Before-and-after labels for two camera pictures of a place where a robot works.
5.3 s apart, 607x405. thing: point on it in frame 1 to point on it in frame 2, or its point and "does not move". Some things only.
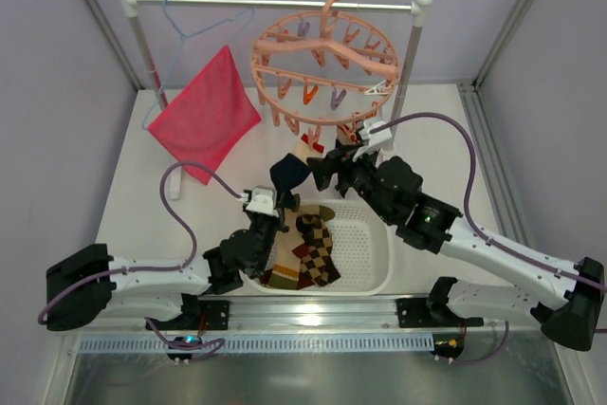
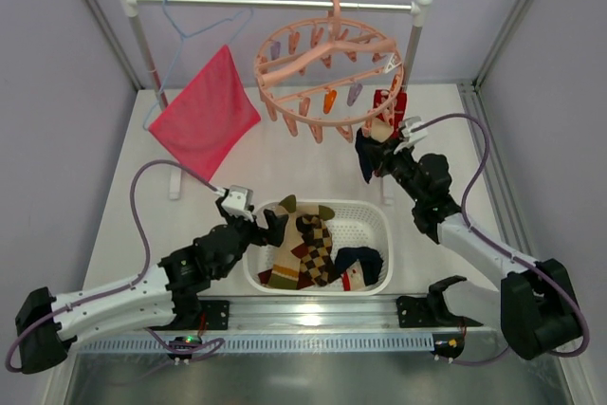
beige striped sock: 283,263 does not move
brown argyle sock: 313,254 does not move
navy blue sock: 286,174 to 371,262
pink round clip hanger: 314,69 does not move
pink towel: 209,119 does not move
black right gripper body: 338,168 to 384,154
